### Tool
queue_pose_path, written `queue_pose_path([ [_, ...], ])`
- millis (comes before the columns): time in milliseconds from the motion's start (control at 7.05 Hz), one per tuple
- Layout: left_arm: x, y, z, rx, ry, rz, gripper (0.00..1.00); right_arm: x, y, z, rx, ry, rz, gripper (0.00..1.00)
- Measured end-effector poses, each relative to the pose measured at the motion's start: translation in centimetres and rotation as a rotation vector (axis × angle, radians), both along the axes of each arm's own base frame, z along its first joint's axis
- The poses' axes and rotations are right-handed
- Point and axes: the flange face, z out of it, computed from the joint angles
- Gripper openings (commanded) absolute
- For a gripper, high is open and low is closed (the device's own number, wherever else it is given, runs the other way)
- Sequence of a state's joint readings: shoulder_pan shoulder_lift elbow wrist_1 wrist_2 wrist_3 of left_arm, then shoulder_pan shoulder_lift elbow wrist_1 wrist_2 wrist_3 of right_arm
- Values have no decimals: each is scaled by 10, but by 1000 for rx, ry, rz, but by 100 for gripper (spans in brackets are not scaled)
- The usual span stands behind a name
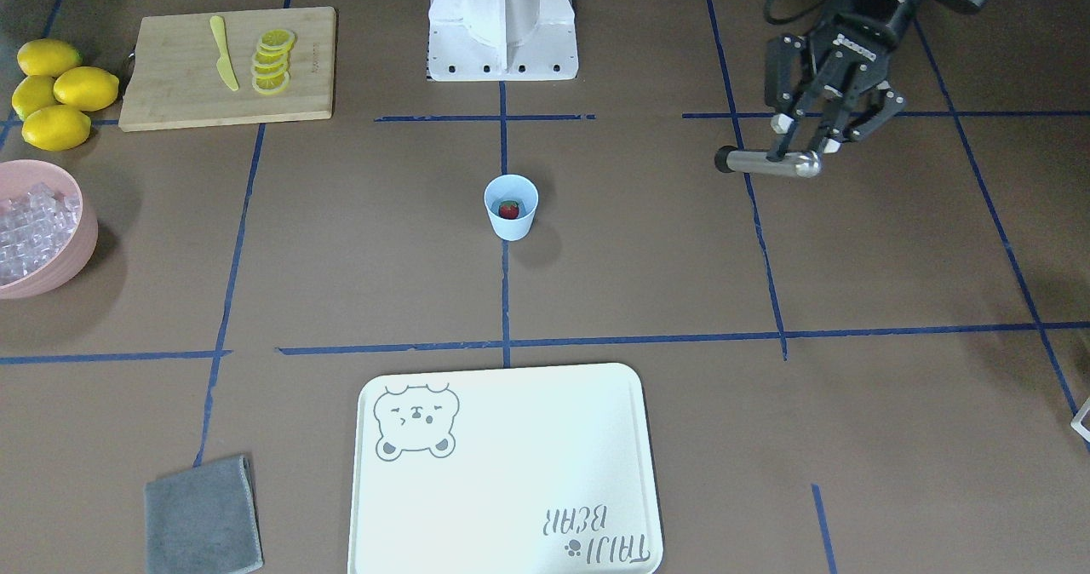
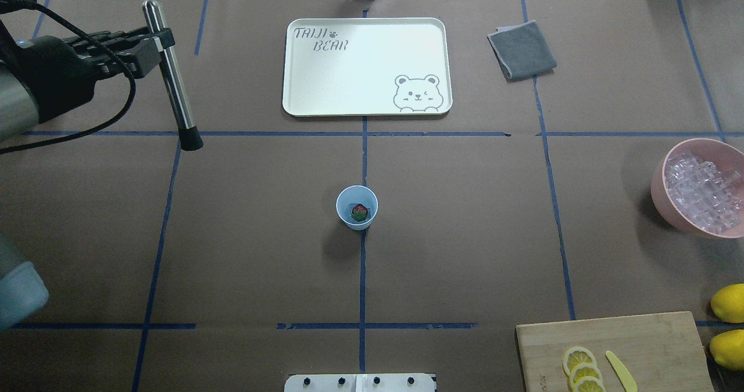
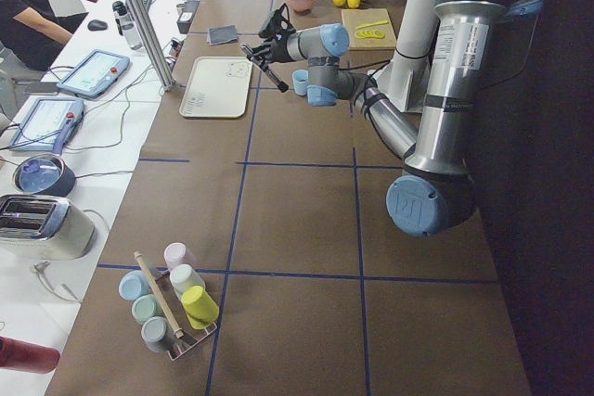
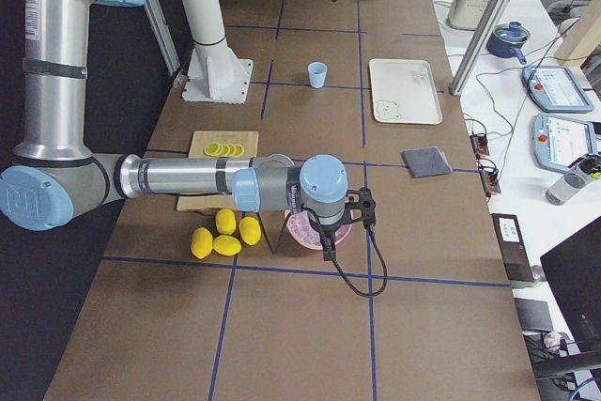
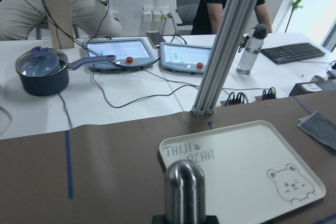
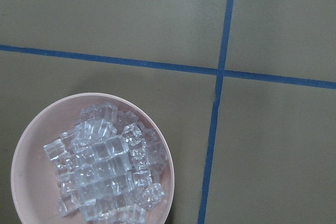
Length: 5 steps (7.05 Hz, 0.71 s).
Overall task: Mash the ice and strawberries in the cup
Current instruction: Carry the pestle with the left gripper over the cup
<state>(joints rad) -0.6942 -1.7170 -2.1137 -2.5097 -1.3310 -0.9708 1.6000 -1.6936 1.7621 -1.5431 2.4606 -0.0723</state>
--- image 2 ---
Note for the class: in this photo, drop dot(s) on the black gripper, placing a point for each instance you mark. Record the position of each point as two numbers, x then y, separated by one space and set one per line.
60 72

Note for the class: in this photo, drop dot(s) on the steel muddler black tip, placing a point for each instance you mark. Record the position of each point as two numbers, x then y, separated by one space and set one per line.
188 133

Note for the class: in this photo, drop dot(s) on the red strawberry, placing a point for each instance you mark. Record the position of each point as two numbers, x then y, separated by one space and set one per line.
359 213

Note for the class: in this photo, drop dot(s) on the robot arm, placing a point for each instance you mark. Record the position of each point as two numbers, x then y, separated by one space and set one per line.
46 166

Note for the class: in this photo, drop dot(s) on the light blue cup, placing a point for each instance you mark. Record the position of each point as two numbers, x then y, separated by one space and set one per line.
353 195

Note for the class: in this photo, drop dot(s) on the pink bowl of ice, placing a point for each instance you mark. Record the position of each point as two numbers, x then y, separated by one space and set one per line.
697 188

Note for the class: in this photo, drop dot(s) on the cream bear tray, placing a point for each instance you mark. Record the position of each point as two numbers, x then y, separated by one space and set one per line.
366 67

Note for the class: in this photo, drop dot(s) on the grey folded cloth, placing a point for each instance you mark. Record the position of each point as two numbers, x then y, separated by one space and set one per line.
522 51

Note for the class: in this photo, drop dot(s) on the lemon slices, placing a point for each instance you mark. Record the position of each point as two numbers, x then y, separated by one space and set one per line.
580 367

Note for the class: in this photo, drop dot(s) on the yellow plastic knife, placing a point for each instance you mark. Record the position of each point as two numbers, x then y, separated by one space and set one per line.
622 372

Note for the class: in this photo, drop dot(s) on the yellow lemon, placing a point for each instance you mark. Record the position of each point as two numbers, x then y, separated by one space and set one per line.
727 303
727 349

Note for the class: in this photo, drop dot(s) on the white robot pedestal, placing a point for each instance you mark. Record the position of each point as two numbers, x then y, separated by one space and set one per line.
362 382

